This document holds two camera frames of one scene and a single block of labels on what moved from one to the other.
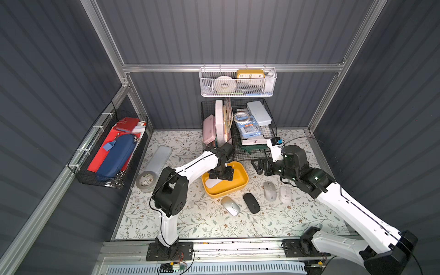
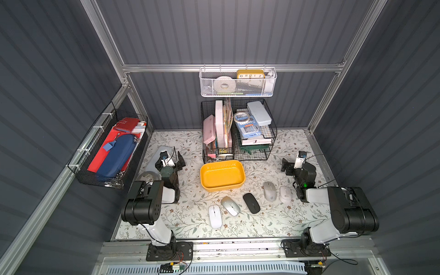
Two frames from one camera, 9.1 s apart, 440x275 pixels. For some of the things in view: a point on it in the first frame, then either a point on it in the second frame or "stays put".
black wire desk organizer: (246, 124) stays put
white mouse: (285, 193) stays put
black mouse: (251, 203) stays put
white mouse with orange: (210, 183) to (215, 216)
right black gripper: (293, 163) to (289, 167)
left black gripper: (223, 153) to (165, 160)
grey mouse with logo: (270, 191) stays put
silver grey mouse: (230, 205) stays put
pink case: (209, 129) stays put
